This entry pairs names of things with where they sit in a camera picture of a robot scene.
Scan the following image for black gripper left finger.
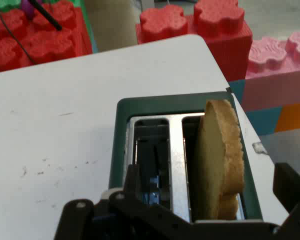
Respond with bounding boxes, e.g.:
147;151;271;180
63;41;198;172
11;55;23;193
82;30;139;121
53;163;216;240

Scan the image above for thick black rod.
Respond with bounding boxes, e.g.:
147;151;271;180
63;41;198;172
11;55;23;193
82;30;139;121
29;0;63;32

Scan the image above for pink foam block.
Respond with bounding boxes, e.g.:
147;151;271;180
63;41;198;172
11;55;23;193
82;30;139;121
241;29;300;111

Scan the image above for thin black cable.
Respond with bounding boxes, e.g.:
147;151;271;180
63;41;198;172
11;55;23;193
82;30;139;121
0;12;37;65

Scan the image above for toasted bread slice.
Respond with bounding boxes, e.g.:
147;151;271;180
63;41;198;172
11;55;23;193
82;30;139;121
192;99;246;221

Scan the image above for red foam block two studs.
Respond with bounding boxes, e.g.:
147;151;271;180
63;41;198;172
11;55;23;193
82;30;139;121
135;0;253;82

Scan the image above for silver tape patch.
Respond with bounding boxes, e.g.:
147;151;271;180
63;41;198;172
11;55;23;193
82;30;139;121
251;141;269;155

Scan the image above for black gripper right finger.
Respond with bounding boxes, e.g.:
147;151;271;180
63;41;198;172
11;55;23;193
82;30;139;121
214;162;300;240

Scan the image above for large red foam block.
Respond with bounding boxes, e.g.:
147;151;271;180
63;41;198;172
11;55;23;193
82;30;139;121
0;0;93;75

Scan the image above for purple plastic object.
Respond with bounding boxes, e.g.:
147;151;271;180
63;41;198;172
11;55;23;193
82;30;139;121
21;0;43;21

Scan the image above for teal foam block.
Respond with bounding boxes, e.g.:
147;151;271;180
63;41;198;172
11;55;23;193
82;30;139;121
227;79;283;136

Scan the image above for dark green two-slot toaster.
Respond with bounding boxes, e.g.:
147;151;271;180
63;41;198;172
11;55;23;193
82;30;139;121
108;91;265;223

